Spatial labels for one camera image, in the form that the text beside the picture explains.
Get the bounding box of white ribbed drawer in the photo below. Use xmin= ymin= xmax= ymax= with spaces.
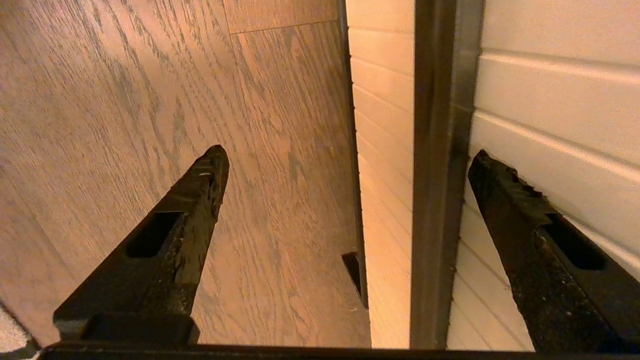
xmin=345 ymin=0 xmax=640 ymax=351

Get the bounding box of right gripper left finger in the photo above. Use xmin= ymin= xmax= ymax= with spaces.
xmin=53 ymin=144 xmax=231 ymax=347

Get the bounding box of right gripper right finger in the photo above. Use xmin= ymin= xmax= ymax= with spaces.
xmin=467 ymin=149 xmax=640 ymax=352

